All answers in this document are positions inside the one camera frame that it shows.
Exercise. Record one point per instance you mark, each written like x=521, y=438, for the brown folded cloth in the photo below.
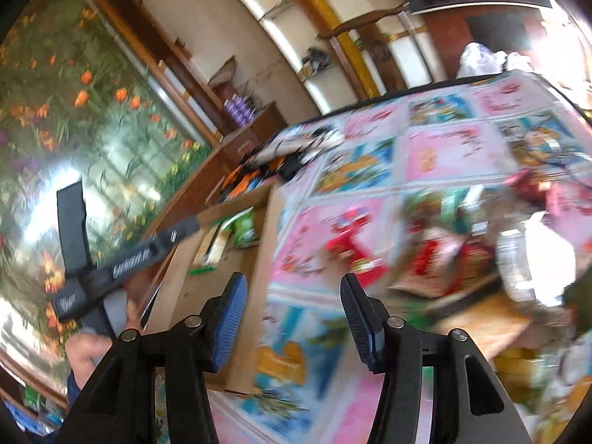
x=224, y=71

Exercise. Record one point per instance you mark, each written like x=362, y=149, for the white plastic bag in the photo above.
x=481, y=58

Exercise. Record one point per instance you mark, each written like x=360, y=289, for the purple spray can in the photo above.
x=231, y=108
x=243, y=110

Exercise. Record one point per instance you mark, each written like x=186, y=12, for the green pea snack packet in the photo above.
x=243, y=229

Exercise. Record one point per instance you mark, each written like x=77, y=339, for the white wall shelf unit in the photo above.
x=286, y=14

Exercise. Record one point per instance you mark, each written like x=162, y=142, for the pile of assorted snack packets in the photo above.
x=430, y=259

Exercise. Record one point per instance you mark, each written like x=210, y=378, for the red snack packet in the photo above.
x=354, y=247

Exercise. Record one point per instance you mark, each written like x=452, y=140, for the printed plastic tablecloth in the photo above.
x=444, y=152

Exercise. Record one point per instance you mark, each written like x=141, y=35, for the wooden chair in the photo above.
x=384, y=64

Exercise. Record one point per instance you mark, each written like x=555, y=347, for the orange and black cloth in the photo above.
x=249, y=175

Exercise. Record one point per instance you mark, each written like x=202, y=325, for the dark clutter on shelf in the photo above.
x=317, y=58

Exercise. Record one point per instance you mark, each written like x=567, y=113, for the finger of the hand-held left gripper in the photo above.
x=178, y=238

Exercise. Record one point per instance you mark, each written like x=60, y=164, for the long green-ended cracker pack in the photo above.
x=210, y=252

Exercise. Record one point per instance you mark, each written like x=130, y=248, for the person's left forearm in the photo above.
x=71, y=397

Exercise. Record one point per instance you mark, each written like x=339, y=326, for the cardboard box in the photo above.
x=194, y=296

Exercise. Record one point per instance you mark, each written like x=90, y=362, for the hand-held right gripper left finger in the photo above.
x=229, y=319

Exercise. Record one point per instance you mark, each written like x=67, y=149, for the white patterned cloth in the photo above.
x=319, y=136

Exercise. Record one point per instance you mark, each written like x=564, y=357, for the person's left hand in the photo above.
x=83, y=351

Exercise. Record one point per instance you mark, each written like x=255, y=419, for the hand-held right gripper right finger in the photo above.
x=360, y=323

